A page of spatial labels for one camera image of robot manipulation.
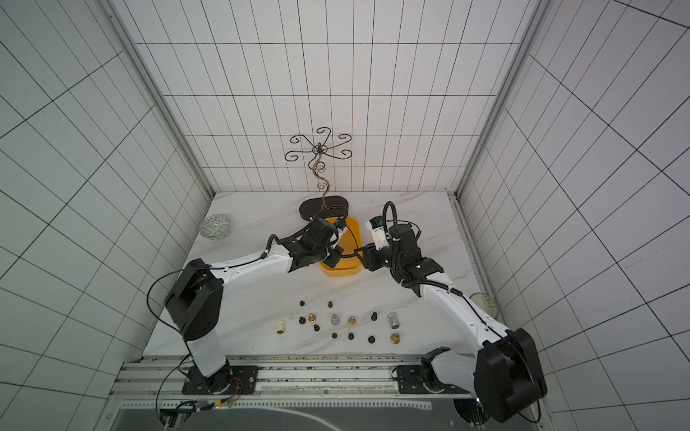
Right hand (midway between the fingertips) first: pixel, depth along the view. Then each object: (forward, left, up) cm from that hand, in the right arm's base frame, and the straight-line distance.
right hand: (363, 243), depth 82 cm
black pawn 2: (-17, -4, -16) cm, 24 cm away
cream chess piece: (-22, +25, -16) cm, 37 cm away
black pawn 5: (-22, +14, -16) cm, 30 cm away
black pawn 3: (-24, -3, -17) cm, 29 cm away
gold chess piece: (-19, +3, -16) cm, 25 cm away
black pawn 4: (-23, +3, -16) cm, 29 cm away
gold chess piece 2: (-23, -11, -16) cm, 30 cm away
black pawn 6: (-20, +19, -17) cm, 32 cm away
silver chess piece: (-19, +8, -15) cm, 26 cm away
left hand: (+1, +10, -8) cm, 13 cm away
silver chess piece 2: (-17, -11, -17) cm, 26 cm away
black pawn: (-14, +20, -17) cm, 29 cm away
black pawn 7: (-14, +10, -17) cm, 24 cm away
